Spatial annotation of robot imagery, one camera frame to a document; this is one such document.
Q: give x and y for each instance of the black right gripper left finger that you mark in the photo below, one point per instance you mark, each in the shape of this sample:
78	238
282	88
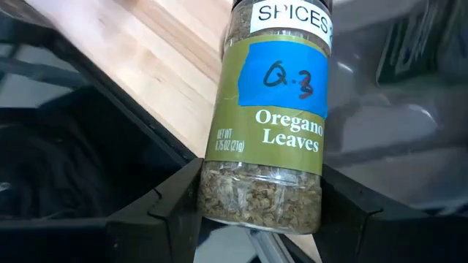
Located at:
172	212

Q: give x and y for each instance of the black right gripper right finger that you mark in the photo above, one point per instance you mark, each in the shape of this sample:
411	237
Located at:
351	219

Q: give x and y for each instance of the black aluminium table frame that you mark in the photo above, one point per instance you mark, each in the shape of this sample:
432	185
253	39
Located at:
109	102

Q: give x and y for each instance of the oregano spice jar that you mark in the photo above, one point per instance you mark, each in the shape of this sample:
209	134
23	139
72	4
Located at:
270	128

